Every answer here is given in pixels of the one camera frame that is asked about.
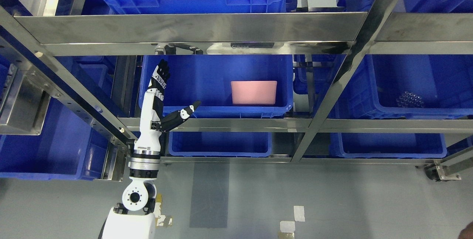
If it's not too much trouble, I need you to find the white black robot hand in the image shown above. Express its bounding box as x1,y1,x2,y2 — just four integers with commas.
139,59,201,141

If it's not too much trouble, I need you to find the pink plastic storage box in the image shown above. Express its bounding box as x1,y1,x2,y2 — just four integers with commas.
230,81,277,105

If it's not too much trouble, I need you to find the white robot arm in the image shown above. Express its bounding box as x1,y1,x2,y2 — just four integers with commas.
98,133,161,239

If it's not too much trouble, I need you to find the blue bin left shelf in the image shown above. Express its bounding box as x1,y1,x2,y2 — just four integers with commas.
0,99,108,180

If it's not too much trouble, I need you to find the blue shelf container centre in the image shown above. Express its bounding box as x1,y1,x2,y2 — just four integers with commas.
138,55,293,119

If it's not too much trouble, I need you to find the blue shelf container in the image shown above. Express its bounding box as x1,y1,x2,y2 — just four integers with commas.
138,55,293,119
331,55,473,120

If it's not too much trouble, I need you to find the steel shelf rack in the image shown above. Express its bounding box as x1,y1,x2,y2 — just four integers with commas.
1,0,472,181

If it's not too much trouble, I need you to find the blue shelf container right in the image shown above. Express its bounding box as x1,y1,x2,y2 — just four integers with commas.
331,55,473,120

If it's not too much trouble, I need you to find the blue bin lower centre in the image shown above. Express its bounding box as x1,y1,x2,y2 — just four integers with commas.
168,132,272,157

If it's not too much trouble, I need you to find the blue bin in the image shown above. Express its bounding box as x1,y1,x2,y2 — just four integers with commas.
329,133,447,159
168,132,272,157

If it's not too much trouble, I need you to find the blue bin lower right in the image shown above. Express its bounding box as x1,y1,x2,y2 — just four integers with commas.
329,133,447,159

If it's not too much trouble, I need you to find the metal parts cluster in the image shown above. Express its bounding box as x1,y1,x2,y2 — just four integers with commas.
395,91,425,108

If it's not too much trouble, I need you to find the rack caster wheel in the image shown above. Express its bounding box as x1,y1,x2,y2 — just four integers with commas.
424,162,463,182

